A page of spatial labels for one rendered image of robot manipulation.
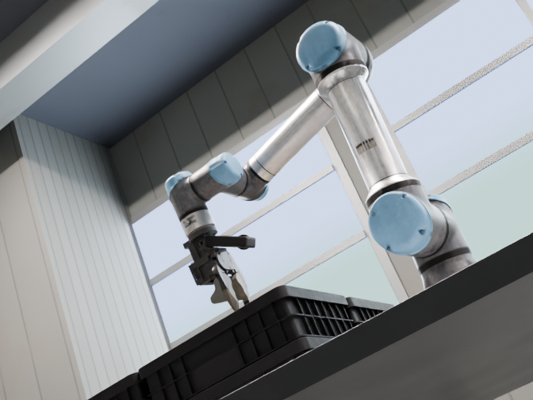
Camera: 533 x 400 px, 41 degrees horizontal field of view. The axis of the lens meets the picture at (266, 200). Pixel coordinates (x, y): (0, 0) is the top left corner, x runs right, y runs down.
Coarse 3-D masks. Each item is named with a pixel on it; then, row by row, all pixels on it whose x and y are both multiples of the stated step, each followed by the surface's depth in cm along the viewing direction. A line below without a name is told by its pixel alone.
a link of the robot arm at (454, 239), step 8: (432, 200) 150; (440, 200) 150; (440, 208) 148; (448, 208) 151; (448, 216) 147; (448, 224) 145; (456, 224) 150; (448, 232) 145; (456, 232) 148; (448, 240) 146; (456, 240) 146; (464, 240) 148; (440, 248) 145; (448, 248) 145; (456, 248) 146; (424, 256) 145; (432, 256) 146; (416, 264) 150
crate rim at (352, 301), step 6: (348, 300) 163; (354, 300) 165; (360, 300) 168; (366, 300) 172; (348, 306) 162; (360, 306) 166; (366, 306) 169; (372, 306) 172; (378, 306) 176; (384, 306) 179; (390, 306) 183
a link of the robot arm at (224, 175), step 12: (228, 156) 167; (204, 168) 167; (216, 168) 165; (228, 168) 164; (240, 168) 168; (192, 180) 168; (204, 180) 166; (216, 180) 165; (228, 180) 166; (240, 180) 171; (204, 192) 167; (216, 192) 168; (228, 192) 171; (240, 192) 173
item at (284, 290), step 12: (276, 288) 138; (288, 288) 140; (300, 288) 144; (264, 300) 139; (324, 300) 151; (336, 300) 156; (240, 312) 141; (252, 312) 140; (216, 324) 144; (228, 324) 142; (204, 336) 145; (180, 348) 147; (192, 348) 146; (156, 360) 150; (168, 360) 148; (144, 372) 151
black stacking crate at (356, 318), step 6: (354, 306) 166; (348, 312) 163; (354, 312) 164; (360, 312) 166; (366, 312) 169; (372, 312) 172; (378, 312) 177; (354, 318) 162; (360, 318) 165; (366, 318) 168; (354, 324) 162
